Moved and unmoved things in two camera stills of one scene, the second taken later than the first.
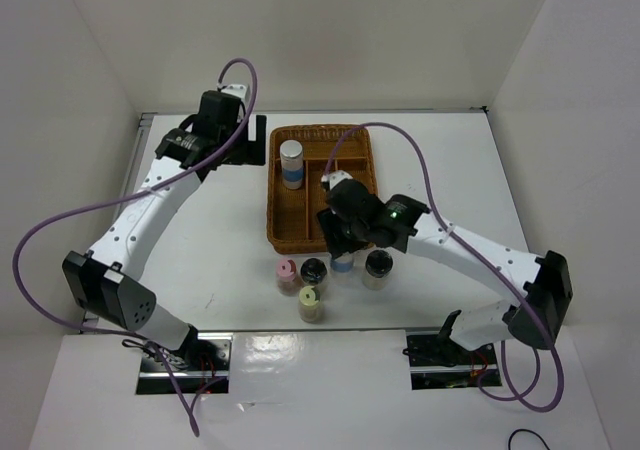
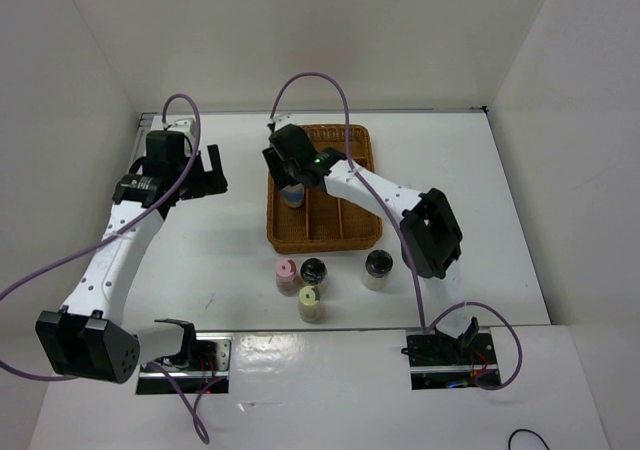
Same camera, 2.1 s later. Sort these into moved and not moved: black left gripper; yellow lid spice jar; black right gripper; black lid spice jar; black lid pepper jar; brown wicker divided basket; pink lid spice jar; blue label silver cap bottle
Moved: black left gripper; blue label silver cap bottle; black right gripper
Not moved: yellow lid spice jar; black lid spice jar; brown wicker divided basket; pink lid spice jar; black lid pepper jar
